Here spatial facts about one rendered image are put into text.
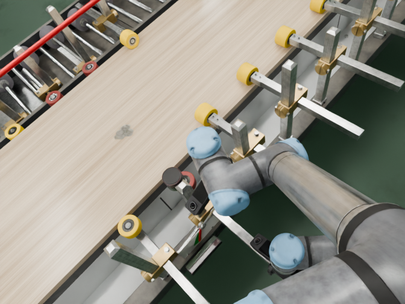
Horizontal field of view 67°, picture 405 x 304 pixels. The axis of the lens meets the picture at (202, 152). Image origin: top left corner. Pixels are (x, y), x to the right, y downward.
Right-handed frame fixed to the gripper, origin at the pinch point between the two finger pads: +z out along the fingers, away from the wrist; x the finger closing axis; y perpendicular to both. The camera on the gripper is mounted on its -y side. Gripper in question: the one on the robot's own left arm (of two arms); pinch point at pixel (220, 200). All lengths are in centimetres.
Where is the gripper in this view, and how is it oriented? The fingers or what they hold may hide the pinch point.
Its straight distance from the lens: 96.8
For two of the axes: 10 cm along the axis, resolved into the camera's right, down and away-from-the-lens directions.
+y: 6.8, -7.0, 2.2
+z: 2.0, 4.7, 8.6
